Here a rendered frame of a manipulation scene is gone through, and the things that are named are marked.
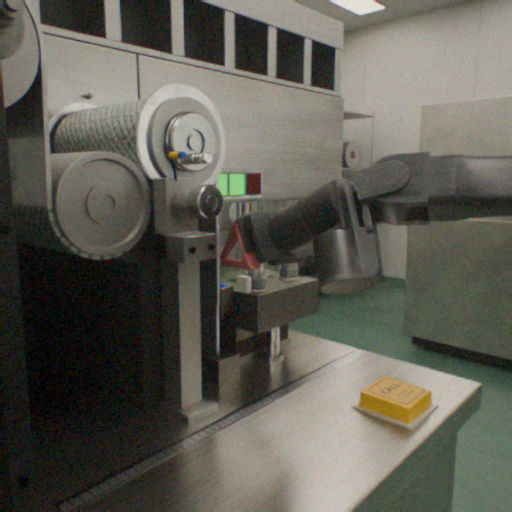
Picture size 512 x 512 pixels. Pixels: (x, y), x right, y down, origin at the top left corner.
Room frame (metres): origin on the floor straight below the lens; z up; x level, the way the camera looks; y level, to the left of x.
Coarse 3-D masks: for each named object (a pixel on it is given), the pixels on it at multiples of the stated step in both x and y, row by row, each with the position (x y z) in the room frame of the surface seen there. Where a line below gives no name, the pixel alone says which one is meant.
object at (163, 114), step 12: (168, 108) 0.61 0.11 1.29; (180, 108) 0.62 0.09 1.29; (192, 108) 0.64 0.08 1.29; (204, 108) 0.65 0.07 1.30; (156, 120) 0.60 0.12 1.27; (168, 120) 0.61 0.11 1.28; (156, 132) 0.60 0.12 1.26; (216, 132) 0.67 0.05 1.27; (156, 144) 0.59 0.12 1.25; (216, 144) 0.67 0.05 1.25; (156, 156) 0.59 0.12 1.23; (216, 156) 0.67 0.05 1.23; (168, 168) 0.61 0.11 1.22; (204, 180) 0.65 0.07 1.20
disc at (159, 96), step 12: (180, 84) 0.63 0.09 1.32; (156, 96) 0.61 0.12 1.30; (168, 96) 0.62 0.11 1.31; (180, 96) 0.63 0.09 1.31; (192, 96) 0.65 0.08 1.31; (204, 96) 0.66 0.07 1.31; (144, 108) 0.59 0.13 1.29; (156, 108) 0.61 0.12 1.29; (144, 120) 0.59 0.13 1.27; (216, 120) 0.68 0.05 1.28; (144, 132) 0.59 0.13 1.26; (144, 144) 0.59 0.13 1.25; (144, 156) 0.59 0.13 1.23; (144, 168) 0.59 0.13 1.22; (156, 168) 0.60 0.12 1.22; (216, 168) 0.68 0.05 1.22; (216, 180) 0.68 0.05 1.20
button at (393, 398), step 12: (372, 384) 0.61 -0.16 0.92; (384, 384) 0.61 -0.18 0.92; (396, 384) 0.61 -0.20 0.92; (408, 384) 0.62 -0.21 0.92; (360, 396) 0.59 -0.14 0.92; (372, 396) 0.58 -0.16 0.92; (384, 396) 0.58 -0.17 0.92; (396, 396) 0.58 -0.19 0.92; (408, 396) 0.58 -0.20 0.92; (420, 396) 0.58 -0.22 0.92; (372, 408) 0.58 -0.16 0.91; (384, 408) 0.57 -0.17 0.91; (396, 408) 0.56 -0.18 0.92; (408, 408) 0.55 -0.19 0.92; (420, 408) 0.57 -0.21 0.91; (408, 420) 0.55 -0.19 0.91
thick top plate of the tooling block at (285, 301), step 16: (224, 272) 0.86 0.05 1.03; (240, 272) 0.86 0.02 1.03; (272, 272) 0.86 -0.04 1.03; (272, 288) 0.73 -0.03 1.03; (288, 288) 0.74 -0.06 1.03; (304, 288) 0.77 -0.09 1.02; (240, 304) 0.71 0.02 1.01; (256, 304) 0.69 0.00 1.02; (272, 304) 0.71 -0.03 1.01; (288, 304) 0.74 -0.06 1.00; (304, 304) 0.77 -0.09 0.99; (224, 320) 0.73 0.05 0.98; (240, 320) 0.71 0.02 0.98; (256, 320) 0.69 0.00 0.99; (272, 320) 0.71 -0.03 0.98; (288, 320) 0.74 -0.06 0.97
